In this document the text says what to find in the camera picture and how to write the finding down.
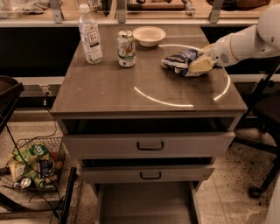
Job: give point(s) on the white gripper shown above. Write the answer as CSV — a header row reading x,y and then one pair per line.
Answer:
x,y
220,52

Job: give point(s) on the blue chip bag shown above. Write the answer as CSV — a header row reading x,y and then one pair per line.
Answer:
x,y
179,63

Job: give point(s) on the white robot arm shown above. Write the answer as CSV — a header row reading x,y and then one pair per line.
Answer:
x,y
258,41

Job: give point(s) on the grey drawer cabinet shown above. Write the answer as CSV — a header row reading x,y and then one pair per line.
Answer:
x,y
147,98

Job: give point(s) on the open bottom drawer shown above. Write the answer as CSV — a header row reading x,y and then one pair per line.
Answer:
x,y
148,203

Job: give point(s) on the green snack bag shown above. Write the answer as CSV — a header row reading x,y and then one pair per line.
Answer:
x,y
31,157

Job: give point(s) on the white paper bowl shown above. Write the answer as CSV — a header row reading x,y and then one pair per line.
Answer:
x,y
149,36

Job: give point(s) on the green white soda can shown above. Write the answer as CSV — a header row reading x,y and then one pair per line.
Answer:
x,y
126,48

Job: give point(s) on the black office chair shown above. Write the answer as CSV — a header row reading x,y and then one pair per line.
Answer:
x,y
267,111

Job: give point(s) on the clear plastic water bottle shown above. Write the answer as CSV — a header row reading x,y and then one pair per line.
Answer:
x,y
89,35

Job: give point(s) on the black stand leg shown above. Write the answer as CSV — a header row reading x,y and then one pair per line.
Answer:
x,y
68,196

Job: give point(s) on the silver can in basket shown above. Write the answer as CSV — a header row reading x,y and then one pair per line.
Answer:
x,y
25,183

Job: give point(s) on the top drawer with black handle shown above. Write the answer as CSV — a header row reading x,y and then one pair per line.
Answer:
x,y
168,145

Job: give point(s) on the drawer with black handle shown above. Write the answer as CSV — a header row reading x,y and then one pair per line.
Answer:
x,y
153,173
168,145

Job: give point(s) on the middle drawer with black handle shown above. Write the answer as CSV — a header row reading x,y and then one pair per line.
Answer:
x,y
153,173

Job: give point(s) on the wire basket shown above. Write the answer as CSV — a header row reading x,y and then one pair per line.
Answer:
x,y
13,172

